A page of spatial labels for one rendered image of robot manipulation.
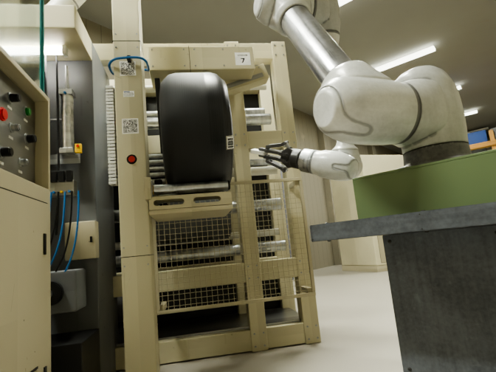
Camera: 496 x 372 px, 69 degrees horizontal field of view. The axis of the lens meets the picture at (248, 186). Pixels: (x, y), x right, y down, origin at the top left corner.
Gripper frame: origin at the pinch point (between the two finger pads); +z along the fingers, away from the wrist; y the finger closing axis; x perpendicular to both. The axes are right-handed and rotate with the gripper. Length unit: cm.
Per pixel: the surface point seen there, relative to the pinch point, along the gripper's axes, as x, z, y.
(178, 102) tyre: -12.8, 32.6, -19.0
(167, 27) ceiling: 244, 328, -71
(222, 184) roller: -3.9, 17.5, 16.8
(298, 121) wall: 622, 333, 112
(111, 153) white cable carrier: -28, 63, 4
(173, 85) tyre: -9.1, 39.7, -25.3
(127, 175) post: -28, 54, 13
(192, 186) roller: -13.9, 26.5, 16.9
